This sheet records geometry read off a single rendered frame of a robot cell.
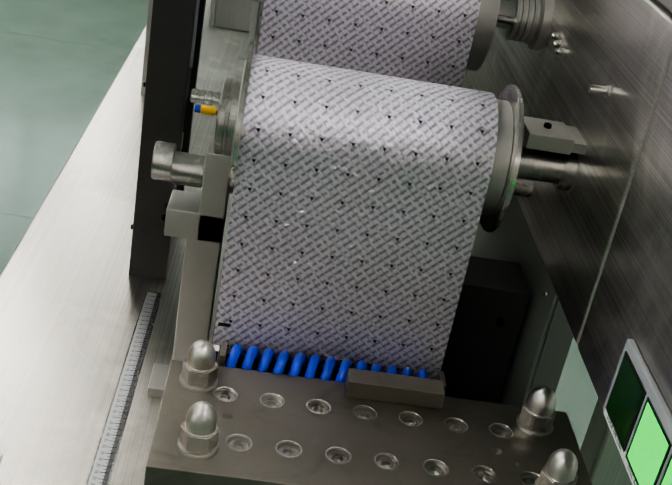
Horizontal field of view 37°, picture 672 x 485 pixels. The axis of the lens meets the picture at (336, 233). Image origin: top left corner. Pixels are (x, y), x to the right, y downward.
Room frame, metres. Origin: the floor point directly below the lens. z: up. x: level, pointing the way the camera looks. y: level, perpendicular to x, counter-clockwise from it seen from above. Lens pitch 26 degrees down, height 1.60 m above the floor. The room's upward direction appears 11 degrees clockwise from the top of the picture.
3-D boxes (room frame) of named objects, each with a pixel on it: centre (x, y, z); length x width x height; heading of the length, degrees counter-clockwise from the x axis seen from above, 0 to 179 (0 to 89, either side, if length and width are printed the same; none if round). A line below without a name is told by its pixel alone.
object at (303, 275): (0.88, -0.01, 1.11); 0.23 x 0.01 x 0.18; 95
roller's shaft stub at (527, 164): (0.96, -0.18, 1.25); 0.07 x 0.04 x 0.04; 95
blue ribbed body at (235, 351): (0.86, -0.02, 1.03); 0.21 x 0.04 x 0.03; 95
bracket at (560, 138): (0.96, -0.19, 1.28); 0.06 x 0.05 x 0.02; 95
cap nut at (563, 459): (0.73, -0.23, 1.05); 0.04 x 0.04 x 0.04
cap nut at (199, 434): (0.70, 0.08, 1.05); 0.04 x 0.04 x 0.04
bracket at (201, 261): (0.96, 0.15, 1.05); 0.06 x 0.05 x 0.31; 95
